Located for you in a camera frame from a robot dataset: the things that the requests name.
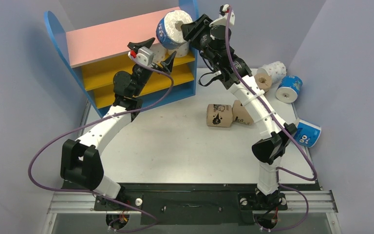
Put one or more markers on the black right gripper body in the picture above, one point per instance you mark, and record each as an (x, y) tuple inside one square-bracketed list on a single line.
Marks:
[(198, 33)]

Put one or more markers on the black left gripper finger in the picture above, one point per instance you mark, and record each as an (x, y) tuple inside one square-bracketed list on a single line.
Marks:
[(136, 46), (166, 65)]

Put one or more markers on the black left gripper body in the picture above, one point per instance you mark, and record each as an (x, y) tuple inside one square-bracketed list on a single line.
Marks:
[(142, 79)]

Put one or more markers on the white floral paper roll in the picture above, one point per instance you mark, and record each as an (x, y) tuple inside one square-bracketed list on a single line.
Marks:
[(276, 70), (180, 51), (159, 53)]

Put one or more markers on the blue paper roll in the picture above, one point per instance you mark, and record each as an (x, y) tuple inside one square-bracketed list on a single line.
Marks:
[(289, 89), (168, 31), (307, 133)]

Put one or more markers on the brown cartoon paper roll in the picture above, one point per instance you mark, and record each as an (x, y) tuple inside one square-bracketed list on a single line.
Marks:
[(219, 115)]

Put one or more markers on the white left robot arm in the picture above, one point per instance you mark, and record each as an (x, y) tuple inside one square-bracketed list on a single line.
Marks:
[(81, 158)]

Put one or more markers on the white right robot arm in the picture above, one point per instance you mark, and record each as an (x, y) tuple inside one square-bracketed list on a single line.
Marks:
[(237, 78)]

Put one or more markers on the blue pink yellow shelf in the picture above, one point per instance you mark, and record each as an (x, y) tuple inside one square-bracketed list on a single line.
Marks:
[(93, 55)]

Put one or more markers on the brown standing paper roll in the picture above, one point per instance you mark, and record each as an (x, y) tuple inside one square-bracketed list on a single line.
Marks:
[(263, 81)]

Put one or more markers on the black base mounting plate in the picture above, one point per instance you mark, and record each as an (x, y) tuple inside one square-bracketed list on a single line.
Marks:
[(203, 204)]

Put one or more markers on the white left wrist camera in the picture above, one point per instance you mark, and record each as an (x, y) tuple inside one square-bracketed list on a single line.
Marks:
[(143, 56)]

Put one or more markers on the aluminium rail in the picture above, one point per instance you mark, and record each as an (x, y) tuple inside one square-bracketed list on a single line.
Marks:
[(84, 203)]

